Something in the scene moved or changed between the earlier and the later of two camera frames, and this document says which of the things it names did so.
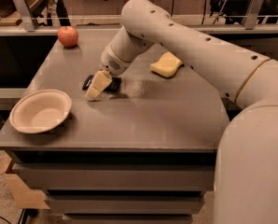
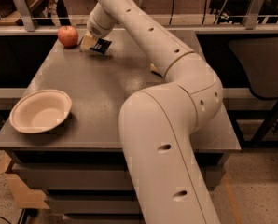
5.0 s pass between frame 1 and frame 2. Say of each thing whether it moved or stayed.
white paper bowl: stayed
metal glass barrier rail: stayed
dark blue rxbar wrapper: moved
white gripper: moved
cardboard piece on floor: stayed
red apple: stayed
